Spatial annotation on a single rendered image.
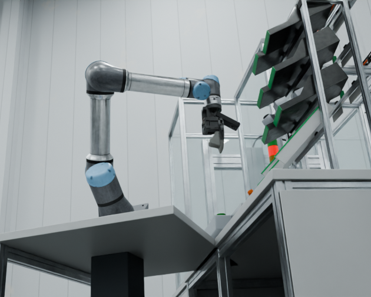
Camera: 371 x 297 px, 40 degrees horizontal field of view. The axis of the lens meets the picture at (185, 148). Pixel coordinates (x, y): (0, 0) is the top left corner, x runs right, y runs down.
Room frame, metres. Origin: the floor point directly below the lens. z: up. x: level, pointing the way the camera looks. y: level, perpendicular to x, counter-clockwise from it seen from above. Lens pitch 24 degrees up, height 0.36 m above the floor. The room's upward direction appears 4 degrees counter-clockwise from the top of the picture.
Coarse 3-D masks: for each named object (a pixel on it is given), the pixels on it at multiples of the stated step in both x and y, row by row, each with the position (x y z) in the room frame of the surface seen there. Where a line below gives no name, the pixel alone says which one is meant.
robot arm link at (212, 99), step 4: (212, 96) 1.93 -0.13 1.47; (216, 96) 1.93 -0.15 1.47; (204, 100) 1.96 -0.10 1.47; (208, 100) 1.94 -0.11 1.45; (212, 100) 1.93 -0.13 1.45; (216, 100) 1.93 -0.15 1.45; (220, 100) 1.95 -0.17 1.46; (204, 104) 1.96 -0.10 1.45; (208, 104) 1.94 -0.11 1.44; (220, 104) 1.95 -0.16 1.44
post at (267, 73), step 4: (264, 72) 2.28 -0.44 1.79; (268, 72) 2.26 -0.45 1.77; (264, 76) 2.28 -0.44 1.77; (268, 76) 2.26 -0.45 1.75; (268, 80) 2.26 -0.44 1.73; (272, 104) 2.26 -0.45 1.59; (272, 108) 2.25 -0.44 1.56; (272, 112) 2.25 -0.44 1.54; (280, 140) 2.26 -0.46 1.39; (280, 144) 2.26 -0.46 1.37
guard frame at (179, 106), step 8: (224, 104) 2.90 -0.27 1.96; (232, 104) 2.90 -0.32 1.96; (344, 104) 3.03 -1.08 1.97; (352, 104) 3.04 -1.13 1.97; (360, 104) 3.05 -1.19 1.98; (176, 112) 2.96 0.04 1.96; (352, 112) 3.14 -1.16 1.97; (360, 112) 3.05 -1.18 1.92; (184, 120) 2.82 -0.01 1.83; (344, 120) 3.26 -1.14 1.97; (360, 120) 3.06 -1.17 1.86; (184, 128) 2.82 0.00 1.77; (336, 128) 3.39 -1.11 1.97; (168, 136) 3.31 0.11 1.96; (184, 136) 2.82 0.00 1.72; (192, 136) 3.34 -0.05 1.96; (200, 136) 3.35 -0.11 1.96; (208, 136) 3.36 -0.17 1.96; (224, 136) 3.39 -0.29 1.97; (232, 136) 3.40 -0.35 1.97; (368, 136) 3.05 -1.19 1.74; (168, 144) 3.33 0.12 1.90; (184, 144) 2.82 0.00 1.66; (368, 144) 3.05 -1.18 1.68; (184, 152) 2.83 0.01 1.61; (368, 152) 3.06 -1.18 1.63; (184, 160) 2.83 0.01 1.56; (184, 168) 2.82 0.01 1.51; (184, 176) 2.82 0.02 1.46; (184, 184) 2.82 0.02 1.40; (184, 192) 2.82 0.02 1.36; (184, 200) 2.84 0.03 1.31; (176, 280) 3.31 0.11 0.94; (176, 288) 3.32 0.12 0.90
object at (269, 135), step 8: (312, 112) 1.76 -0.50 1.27; (296, 120) 1.76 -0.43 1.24; (264, 128) 1.74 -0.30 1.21; (272, 128) 1.72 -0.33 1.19; (280, 128) 1.76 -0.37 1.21; (288, 128) 1.80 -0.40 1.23; (264, 136) 1.79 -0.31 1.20; (272, 136) 1.80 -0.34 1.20; (280, 136) 1.84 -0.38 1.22; (264, 144) 1.84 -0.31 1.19
